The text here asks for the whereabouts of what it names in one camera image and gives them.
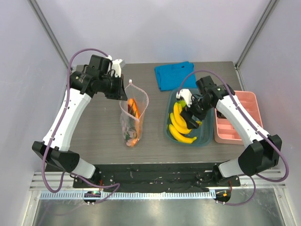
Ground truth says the teal plastic bin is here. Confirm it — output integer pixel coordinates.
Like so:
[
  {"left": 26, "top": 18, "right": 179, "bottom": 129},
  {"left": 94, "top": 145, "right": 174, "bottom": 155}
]
[{"left": 163, "top": 89, "right": 215, "bottom": 147}]

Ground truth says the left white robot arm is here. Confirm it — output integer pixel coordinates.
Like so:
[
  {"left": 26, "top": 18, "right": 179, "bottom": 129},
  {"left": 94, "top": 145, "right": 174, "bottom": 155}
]
[{"left": 32, "top": 55, "right": 127, "bottom": 188}]

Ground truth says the green spring onion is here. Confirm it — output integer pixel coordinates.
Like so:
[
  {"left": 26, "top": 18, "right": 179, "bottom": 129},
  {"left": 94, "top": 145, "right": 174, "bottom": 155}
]
[{"left": 126, "top": 105, "right": 139, "bottom": 139}]

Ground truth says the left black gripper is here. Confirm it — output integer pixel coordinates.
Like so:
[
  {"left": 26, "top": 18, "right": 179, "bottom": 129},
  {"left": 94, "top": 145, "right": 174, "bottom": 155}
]
[{"left": 99, "top": 74, "right": 128, "bottom": 101}]

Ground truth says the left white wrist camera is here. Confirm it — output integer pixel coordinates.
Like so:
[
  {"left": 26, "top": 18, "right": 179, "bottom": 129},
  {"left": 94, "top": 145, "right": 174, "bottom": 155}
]
[{"left": 105, "top": 55, "right": 126, "bottom": 78}]

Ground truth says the blue folded cloth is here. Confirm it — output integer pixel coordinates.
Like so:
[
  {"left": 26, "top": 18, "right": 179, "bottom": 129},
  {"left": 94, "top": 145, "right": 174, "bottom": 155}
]
[{"left": 154, "top": 61, "right": 194, "bottom": 91}]

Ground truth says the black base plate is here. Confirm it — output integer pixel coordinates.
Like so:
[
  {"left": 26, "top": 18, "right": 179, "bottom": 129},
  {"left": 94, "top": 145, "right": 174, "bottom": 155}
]
[{"left": 68, "top": 162, "right": 241, "bottom": 194}]

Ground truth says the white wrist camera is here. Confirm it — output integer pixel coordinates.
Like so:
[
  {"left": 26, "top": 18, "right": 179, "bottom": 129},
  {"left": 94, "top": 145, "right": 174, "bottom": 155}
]
[
  {"left": 176, "top": 89, "right": 194, "bottom": 107},
  {"left": 105, "top": 55, "right": 126, "bottom": 78}
]

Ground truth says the pink compartment tray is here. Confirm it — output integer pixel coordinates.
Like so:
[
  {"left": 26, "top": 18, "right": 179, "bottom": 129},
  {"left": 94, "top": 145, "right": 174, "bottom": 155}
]
[{"left": 214, "top": 91, "right": 263, "bottom": 145}]

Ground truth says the green pear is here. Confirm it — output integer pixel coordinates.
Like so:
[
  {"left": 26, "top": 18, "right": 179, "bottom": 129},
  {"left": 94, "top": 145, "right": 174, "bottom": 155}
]
[{"left": 177, "top": 100, "right": 186, "bottom": 108}]

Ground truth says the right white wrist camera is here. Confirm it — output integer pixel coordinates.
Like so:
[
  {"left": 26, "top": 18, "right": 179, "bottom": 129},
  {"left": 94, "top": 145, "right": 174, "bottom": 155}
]
[{"left": 176, "top": 89, "right": 194, "bottom": 107}]

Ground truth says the dark patterned tray item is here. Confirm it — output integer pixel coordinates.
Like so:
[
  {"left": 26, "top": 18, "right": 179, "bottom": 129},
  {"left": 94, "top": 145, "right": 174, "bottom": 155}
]
[{"left": 216, "top": 111, "right": 226, "bottom": 119}]

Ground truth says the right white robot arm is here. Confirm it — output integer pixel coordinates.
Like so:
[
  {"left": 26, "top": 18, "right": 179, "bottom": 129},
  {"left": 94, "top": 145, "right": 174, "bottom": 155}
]
[{"left": 176, "top": 76, "right": 282, "bottom": 186}]

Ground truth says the white slotted cable duct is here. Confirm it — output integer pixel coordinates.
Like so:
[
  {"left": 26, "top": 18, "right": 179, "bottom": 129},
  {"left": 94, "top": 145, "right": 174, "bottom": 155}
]
[{"left": 40, "top": 190, "right": 216, "bottom": 200}]

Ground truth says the yellow banana bunch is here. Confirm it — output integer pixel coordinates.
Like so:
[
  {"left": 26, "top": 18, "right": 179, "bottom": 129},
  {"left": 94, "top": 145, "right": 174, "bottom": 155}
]
[{"left": 168, "top": 102, "right": 197, "bottom": 144}]

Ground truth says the clear polka dot zip bag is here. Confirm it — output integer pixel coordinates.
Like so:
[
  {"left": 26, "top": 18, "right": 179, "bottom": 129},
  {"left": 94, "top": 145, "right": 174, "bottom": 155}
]
[{"left": 119, "top": 79, "right": 149, "bottom": 147}]

